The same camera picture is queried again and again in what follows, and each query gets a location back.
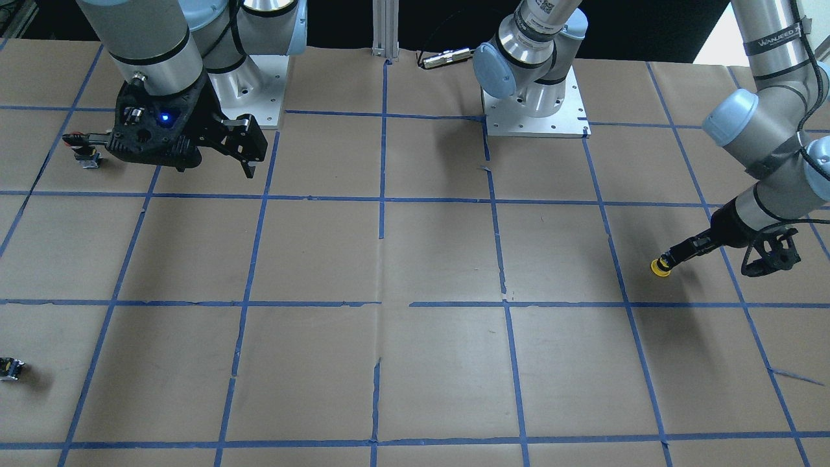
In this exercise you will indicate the red push button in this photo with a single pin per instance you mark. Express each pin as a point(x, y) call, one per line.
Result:
point(85, 152)

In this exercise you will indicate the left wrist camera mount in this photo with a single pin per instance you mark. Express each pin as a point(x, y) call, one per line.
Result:
point(771, 250)

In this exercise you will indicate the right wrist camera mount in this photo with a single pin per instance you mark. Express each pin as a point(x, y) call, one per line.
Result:
point(156, 130)

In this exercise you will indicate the silver cable connector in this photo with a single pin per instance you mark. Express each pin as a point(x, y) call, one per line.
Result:
point(445, 58)

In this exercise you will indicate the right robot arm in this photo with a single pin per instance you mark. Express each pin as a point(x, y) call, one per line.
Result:
point(196, 74)

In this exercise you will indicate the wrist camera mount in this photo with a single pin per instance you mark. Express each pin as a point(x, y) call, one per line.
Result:
point(156, 130)
point(771, 250)

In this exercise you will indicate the aluminium frame post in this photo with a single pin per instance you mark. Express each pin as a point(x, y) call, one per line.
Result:
point(385, 29)

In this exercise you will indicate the yellow push button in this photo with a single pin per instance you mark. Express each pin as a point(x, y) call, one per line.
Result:
point(661, 267)

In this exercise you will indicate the green push button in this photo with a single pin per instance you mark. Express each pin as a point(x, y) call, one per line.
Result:
point(11, 368)

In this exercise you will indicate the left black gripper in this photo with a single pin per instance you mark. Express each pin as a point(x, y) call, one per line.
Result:
point(725, 228)

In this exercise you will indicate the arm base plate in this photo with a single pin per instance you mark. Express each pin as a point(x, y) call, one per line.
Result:
point(255, 87)
point(554, 111)

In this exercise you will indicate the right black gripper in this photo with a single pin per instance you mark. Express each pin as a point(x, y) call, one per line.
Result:
point(205, 111)

